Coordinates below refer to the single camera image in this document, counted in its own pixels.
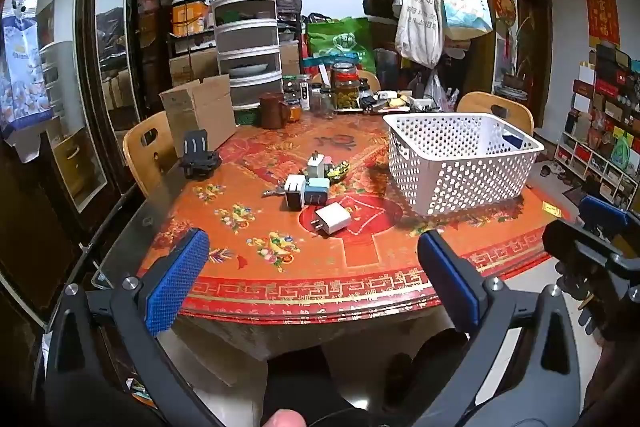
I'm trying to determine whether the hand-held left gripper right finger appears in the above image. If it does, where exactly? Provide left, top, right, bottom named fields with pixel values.
left=416, top=228, right=582, bottom=427

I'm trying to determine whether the blue charger plug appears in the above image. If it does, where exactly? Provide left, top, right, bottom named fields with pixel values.
left=303, top=177, right=331, bottom=208

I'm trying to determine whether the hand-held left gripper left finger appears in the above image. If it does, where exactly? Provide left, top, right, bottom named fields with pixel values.
left=42, top=227, right=226, bottom=427

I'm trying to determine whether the light blue tote bag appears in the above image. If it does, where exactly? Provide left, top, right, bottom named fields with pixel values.
left=435, top=0, right=493, bottom=40

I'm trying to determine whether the yellow green toy car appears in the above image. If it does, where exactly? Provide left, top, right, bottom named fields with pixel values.
left=324, top=159, right=351, bottom=182

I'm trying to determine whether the dark wooden door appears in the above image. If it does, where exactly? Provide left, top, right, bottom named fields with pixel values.
left=515, top=0, right=553, bottom=128

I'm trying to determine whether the brown mug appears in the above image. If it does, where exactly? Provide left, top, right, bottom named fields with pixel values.
left=258, top=92, right=291, bottom=130

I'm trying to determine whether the empty glass jar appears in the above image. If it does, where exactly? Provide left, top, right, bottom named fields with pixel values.
left=310, top=83, right=335, bottom=118

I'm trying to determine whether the red wall scroll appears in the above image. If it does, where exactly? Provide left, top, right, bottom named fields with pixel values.
left=582, top=0, right=621, bottom=48

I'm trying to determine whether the black phone holder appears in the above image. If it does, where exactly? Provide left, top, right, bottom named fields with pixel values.
left=177, top=129, right=222, bottom=180

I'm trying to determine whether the white plastic drawer tower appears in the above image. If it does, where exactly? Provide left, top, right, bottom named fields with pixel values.
left=210, top=0, right=285, bottom=125

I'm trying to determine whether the brown cardboard carton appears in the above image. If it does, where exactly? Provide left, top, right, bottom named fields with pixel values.
left=169, top=49, right=221, bottom=86

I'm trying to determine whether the small white charger plug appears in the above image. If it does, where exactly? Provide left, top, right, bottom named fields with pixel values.
left=306, top=151, right=328, bottom=180

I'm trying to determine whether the white shelf with boxes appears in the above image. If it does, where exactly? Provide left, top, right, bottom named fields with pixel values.
left=555, top=44, right=640, bottom=208

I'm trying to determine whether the blue white snack bag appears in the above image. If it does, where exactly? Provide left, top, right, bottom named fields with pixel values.
left=0, top=0, right=53, bottom=142

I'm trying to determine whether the clutter of small table items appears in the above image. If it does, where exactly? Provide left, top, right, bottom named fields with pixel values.
left=360, top=88, right=453, bottom=114

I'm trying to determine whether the person's left hand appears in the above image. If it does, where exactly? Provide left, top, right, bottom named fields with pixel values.
left=262, top=409, right=306, bottom=427

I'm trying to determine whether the cream tote bag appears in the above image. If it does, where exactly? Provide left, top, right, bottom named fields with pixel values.
left=395, top=0, right=445, bottom=68

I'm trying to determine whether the white perforated plastic basket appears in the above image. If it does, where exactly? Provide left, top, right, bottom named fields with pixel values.
left=382, top=113, right=546, bottom=217

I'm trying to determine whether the green shopping bag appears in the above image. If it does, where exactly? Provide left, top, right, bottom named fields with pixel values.
left=306, top=17, right=377, bottom=75

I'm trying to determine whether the orange plastic bucket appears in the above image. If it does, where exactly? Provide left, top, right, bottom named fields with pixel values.
left=171, top=0, right=208, bottom=36

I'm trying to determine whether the large glass pickle jar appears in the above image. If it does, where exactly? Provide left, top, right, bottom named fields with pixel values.
left=331, top=63, right=362, bottom=112

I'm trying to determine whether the dark wooden mirrored cabinet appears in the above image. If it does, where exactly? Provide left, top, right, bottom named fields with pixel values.
left=0, top=0, right=186, bottom=323

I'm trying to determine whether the open cardboard box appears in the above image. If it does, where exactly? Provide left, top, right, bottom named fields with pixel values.
left=159, top=74, right=238, bottom=158

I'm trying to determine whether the white and black charger plug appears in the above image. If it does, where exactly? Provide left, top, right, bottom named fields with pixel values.
left=284, top=174, right=306, bottom=211

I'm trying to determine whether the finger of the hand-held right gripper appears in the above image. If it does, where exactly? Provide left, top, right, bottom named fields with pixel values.
left=577, top=194, right=631, bottom=240
left=541, top=219, right=626, bottom=273

